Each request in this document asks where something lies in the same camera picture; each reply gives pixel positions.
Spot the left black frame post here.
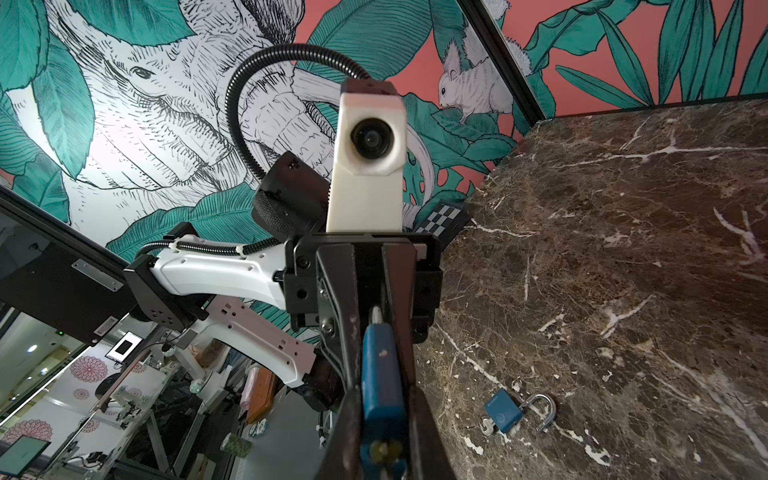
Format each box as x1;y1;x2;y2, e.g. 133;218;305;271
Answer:
457;0;546;126

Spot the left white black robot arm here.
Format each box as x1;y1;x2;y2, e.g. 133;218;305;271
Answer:
125;153;442;421

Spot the blue padlock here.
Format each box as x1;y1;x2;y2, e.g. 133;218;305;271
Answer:
359;306;407;479
480;389;558;436

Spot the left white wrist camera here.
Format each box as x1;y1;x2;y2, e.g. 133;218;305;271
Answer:
326;78;407;233

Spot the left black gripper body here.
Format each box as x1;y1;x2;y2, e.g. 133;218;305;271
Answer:
281;233;443;344

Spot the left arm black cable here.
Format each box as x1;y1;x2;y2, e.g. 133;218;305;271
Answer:
223;43;373;181

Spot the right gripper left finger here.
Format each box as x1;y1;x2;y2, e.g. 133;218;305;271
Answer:
314;386;363;480

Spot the black white checkerboard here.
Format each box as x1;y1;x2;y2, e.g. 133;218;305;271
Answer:
415;202;470;247

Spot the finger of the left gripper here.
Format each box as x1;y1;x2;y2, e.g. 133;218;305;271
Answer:
382;242;416;384
316;243;362;390

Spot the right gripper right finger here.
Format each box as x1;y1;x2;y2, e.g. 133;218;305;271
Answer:
407;385;456;480

